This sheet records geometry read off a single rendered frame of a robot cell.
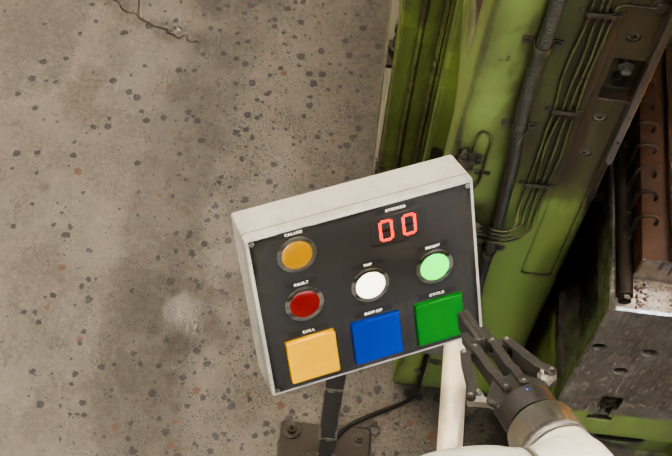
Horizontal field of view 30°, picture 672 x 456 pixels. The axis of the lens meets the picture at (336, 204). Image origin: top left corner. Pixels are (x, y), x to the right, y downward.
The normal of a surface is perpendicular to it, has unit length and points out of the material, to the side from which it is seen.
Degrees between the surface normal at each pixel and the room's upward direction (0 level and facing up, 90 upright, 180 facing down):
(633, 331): 90
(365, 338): 60
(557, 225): 90
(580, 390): 90
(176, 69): 0
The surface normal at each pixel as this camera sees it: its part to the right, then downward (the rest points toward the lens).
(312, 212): -0.11, -0.84
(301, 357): 0.31, 0.47
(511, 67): -0.11, 0.86
